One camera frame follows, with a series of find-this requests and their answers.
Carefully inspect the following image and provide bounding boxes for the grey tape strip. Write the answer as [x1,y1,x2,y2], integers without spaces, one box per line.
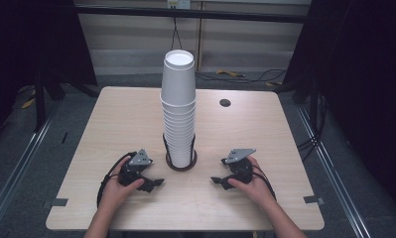
[50,197,69,208]
[303,194,326,205]

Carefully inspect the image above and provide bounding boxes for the hand-held gripper black cable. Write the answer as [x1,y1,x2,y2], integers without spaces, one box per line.
[249,162,277,201]
[96,151,138,208]

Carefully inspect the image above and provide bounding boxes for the yellow floor object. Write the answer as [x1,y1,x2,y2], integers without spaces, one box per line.
[215,68,246,79]

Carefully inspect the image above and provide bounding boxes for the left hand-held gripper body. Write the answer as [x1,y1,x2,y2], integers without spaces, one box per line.
[118,148,154,187]

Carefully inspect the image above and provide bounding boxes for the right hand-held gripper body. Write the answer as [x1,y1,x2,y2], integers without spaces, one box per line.
[221,148,257,185]

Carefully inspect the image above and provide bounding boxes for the dark curtain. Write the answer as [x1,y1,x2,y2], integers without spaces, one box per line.
[282,0,396,217]
[0,0,98,152]

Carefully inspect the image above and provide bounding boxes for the left hand-held gripper black cable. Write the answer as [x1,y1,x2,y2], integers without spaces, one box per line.
[96,151,138,208]

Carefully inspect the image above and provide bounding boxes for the white wall power outlet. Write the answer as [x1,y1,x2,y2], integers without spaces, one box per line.
[167,0,192,10]

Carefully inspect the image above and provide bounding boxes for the black horizontal bar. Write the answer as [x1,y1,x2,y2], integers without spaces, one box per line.
[73,4,312,25]

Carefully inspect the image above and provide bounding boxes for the black metal stand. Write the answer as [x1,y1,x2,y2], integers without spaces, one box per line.
[292,73,323,107]
[32,65,66,133]

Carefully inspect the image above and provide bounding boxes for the black hanging cable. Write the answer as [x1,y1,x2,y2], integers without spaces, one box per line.
[170,8,185,52]

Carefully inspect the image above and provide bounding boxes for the right hand-held gripper black cable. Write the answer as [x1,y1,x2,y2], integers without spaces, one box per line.
[249,162,277,201]

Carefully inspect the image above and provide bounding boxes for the person's left hand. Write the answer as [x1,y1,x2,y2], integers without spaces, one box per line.
[100,158,145,212]

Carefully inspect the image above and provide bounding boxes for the yellow floor tape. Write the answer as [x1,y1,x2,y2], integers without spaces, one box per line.
[20,96,37,110]

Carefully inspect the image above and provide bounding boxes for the black wire cup holder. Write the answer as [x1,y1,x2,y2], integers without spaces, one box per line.
[162,133,198,173]

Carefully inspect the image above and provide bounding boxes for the stack of white paper cups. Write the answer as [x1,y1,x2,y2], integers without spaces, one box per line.
[160,100,198,169]

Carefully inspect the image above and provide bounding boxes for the black floor cables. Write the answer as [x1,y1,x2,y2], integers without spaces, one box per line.
[195,67,288,84]

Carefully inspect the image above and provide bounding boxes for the person's right hand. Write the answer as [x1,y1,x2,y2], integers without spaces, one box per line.
[227,157,277,207]

